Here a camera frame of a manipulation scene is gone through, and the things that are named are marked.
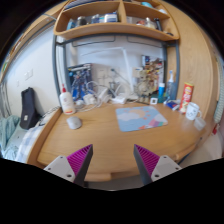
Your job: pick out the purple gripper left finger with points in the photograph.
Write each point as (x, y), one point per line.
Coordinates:
(74, 167)

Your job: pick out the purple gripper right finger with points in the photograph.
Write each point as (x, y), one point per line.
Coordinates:
(153, 167)

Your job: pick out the grey computer mouse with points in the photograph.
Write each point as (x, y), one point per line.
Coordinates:
(74, 122)

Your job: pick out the pastel patterned mouse pad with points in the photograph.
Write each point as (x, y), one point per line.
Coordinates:
(139, 118)

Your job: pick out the plaid bed sheet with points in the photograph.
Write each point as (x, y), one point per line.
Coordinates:
(29, 139)

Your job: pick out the clear plastic cup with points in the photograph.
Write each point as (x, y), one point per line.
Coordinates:
(199, 123)

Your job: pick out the small white clock cube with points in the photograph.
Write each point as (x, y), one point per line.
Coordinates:
(153, 101)

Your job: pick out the blue packet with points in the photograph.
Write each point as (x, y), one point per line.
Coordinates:
(172, 105)

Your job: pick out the white pump lotion bottle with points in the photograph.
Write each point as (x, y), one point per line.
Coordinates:
(66, 101)

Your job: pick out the black bag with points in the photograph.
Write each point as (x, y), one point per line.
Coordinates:
(29, 115)

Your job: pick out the white mug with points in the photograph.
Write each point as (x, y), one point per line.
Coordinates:
(193, 111)

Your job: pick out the white power adapter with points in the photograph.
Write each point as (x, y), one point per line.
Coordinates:
(89, 99)

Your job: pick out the white desk lamp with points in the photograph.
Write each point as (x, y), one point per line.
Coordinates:
(126, 78)

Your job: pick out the teal blanket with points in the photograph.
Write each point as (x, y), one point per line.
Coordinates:
(7, 128)

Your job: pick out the blue tube bottle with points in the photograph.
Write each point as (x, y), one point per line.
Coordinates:
(161, 92)

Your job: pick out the electric toothbrush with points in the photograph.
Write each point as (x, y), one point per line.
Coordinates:
(170, 86)

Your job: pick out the red chips can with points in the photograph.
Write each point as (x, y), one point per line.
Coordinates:
(186, 97)

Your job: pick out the blue box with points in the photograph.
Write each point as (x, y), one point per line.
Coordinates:
(79, 76)

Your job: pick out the wooden wall shelf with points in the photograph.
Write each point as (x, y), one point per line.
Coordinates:
(147, 18)

